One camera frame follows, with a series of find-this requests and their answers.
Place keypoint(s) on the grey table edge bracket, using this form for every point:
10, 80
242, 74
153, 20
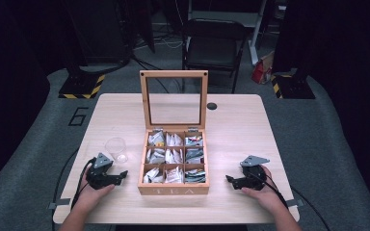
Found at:
59, 203
295, 202

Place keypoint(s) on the black cabinet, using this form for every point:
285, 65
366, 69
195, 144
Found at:
99, 32

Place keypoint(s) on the clear plastic cup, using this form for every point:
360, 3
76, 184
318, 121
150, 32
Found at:
117, 150

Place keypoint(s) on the group of tea bag packets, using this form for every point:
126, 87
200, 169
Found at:
173, 157

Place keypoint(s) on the wooden tea box with lid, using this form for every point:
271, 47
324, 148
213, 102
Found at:
174, 190

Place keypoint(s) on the striped black stand base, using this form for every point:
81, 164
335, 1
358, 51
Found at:
83, 86
290, 86

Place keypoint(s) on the red paper bag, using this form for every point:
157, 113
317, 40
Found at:
261, 72

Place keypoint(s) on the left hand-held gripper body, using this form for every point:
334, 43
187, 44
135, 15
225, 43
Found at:
100, 173

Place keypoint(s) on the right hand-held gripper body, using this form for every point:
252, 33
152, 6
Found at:
253, 174

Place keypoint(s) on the black round table grommet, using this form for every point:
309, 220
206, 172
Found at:
212, 106

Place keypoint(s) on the person's right hand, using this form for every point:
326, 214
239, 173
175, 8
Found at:
265, 195

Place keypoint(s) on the person's left hand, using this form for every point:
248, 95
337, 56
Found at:
91, 195

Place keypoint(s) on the black folding chair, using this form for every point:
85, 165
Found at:
212, 48

